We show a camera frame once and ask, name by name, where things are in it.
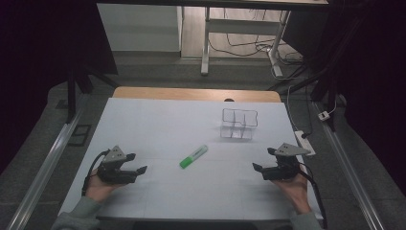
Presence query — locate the white cabinet panel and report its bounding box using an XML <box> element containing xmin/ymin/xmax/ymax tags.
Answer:
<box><xmin>96</xmin><ymin>3</ymin><xmax>184</xmax><ymax>53</ymax></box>

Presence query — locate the aluminium floor rail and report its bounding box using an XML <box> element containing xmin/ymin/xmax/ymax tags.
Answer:
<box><xmin>313</xmin><ymin>101</ymin><xmax>386</xmax><ymax>230</ymax></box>
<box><xmin>5</xmin><ymin>103</ymin><xmax>88</xmax><ymax>230</ymax></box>

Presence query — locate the clear plastic organizer box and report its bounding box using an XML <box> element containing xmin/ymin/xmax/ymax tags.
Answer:
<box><xmin>219</xmin><ymin>107</ymin><xmax>259</xmax><ymax>141</ymax></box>

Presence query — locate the tangle of floor cables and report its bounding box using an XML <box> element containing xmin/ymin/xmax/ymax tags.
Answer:
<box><xmin>209</xmin><ymin>8</ymin><xmax>309</xmax><ymax>81</ymax></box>

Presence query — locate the green highlighter marker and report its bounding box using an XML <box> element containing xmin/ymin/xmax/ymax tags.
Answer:
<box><xmin>178</xmin><ymin>144</ymin><xmax>210</xmax><ymax>170</ymax></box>

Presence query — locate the white table cover sheet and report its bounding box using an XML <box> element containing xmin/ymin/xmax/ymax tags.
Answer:
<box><xmin>57</xmin><ymin>97</ymin><xmax>324</xmax><ymax>222</ymax></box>

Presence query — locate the black metal stand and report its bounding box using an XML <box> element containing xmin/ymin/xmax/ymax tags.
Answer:
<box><xmin>64</xmin><ymin>61</ymin><xmax>120</xmax><ymax>125</ymax></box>

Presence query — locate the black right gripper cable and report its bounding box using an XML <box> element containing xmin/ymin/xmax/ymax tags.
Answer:
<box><xmin>298</xmin><ymin>162</ymin><xmax>328</xmax><ymax>230</ymax></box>

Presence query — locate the person's right hand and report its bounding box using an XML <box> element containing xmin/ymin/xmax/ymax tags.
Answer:
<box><xmin>271</xmin><ymin>164</ymin><xmax>313</xmax><ymax>216</ymax></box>

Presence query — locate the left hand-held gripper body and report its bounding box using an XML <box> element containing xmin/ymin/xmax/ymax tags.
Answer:
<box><xmin>97</xmin><ymin>145</ymin><xmax>138</xmax><ymax>186</ymax></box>

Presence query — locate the white desk frame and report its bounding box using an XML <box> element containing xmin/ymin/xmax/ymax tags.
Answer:
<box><xmin>200</xmin><ymin>6</ymin><xmax>292</xmax><ymax>79</ymax></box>

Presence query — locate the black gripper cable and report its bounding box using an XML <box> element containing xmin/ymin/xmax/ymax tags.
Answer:
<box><xmin>80</xmin><ymin>149</ymin><xmax>111</xmax><ymax>197</ymax></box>
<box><xmin>298</xmin><ymin>162</ymin><xmax>328</xmax><ymax>230</ymax></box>

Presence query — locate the black curtain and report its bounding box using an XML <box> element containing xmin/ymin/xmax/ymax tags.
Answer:
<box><xmin>282</xmin><ymin>0</ymin><xmax>406</xmax><ymax>196</ymax></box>
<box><xmin>0</xmin><ymin>0</ymin><xmax>119</xmax><ymax>175</ymax></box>

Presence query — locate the person's left hand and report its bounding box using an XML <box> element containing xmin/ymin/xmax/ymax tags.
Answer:
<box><xmin>84</xmin><ymin>168</ymin><xmax>126</xmax><ymax>203</ymax></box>

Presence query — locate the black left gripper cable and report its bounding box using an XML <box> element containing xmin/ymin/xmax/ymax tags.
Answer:
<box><xmin>80</xmin><ymin>149</ymin><xmax>111</xmax><ymax>197</ymax></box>

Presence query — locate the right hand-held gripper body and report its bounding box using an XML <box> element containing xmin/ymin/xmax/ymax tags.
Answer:
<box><xmin>261</xmin><ymin>142</ymin><xmax>312</xmax><ymax>181</ymax></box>

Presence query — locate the black floor hatch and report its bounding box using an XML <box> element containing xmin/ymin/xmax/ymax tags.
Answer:
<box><xmin>67</xmin><ymin>124</ymin><xmax>93</xmax><ymax>148</ymax></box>

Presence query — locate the white power strip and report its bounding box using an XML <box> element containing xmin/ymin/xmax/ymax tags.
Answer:
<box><xmin>293</xmin><ymin>129</ymin><xmax>317</xmax><ymax>157</ymax></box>

